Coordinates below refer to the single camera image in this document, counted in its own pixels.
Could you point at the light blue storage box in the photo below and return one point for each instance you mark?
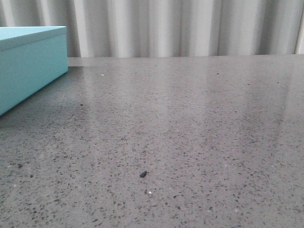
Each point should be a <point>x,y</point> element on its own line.
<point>30,58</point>

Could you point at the small black debris piece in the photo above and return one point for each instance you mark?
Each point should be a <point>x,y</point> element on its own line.
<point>143,174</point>

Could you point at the white pleated curtain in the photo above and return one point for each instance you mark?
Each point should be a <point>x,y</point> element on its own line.
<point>166,28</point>

